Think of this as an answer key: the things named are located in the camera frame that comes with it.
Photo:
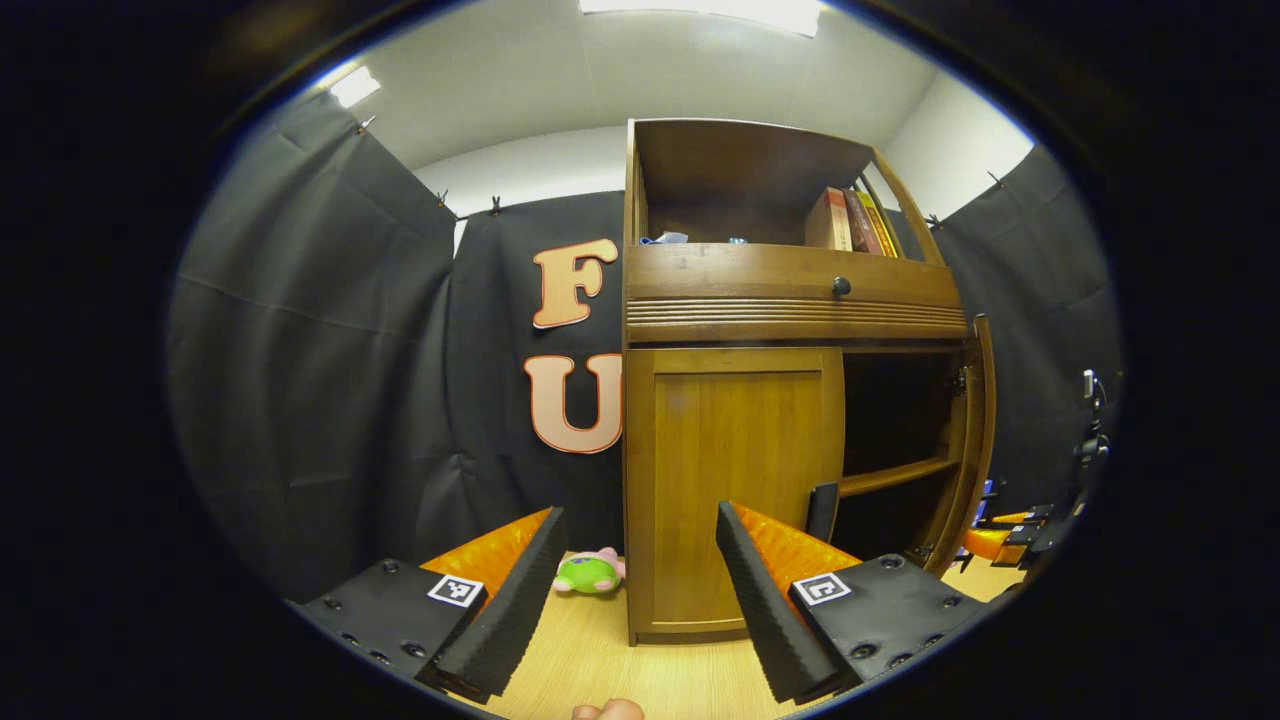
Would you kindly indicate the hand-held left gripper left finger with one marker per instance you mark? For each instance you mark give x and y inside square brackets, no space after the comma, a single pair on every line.
[515,610]

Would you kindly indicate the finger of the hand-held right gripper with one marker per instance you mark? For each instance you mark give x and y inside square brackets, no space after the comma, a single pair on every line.
[1020,518]
[990,545]

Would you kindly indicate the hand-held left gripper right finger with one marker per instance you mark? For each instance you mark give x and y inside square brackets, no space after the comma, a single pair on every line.
[765,620]

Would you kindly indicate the wooden shoe cabinet door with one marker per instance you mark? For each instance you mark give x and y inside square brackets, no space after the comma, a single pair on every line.
[975,440]
[730,460]

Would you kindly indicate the wooden double-door shoe cabinet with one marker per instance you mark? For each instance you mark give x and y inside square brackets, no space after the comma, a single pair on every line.
[740,170]

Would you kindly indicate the blue book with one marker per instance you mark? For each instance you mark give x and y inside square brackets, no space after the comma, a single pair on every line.
[986,492]

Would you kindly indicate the green and pink plush toy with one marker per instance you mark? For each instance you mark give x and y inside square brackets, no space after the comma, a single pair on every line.
[588,575]

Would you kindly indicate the wooden inner shelf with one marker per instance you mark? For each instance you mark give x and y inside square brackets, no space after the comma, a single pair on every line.
[890,477]

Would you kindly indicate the black drawer knob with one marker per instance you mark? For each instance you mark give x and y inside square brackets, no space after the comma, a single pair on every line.
[841,287]

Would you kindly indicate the yellow book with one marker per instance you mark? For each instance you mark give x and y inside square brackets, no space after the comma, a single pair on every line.
[882,230]

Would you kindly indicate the reddish brown book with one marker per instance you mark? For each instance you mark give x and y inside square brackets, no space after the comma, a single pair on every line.
[863,225]

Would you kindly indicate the wooden drawer front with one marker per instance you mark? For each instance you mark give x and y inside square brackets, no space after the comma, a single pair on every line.
[730,285]

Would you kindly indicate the black backdrop cloth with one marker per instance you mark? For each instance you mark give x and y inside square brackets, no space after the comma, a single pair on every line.
[300,350]

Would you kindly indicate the tan book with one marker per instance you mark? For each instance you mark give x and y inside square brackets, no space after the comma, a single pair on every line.
[828,220]

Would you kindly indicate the white and blue cloth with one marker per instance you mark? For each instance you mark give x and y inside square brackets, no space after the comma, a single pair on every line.
[665,239]

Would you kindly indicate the small ceiling light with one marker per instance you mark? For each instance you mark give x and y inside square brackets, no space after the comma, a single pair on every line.
[355,87]

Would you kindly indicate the long ceiling light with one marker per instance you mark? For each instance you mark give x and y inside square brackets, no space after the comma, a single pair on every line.
[720,12]

